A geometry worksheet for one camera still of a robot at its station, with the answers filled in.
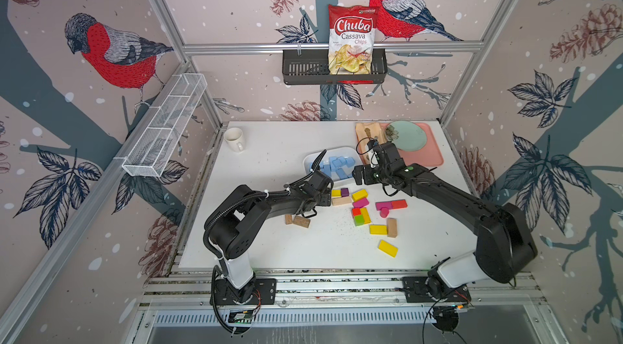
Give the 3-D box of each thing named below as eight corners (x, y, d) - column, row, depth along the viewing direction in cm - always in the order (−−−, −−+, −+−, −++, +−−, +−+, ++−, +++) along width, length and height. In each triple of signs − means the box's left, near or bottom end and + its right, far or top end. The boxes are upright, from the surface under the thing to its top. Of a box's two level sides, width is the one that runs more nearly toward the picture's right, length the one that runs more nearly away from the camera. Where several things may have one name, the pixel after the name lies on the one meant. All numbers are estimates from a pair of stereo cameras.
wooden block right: (387, 236, 87) (388, 234, 85) (387, 219, 91) (388, 216, 89) (395, 238, 86) (397, 236, 84) (395, 220, 90) (397, 218, 89)
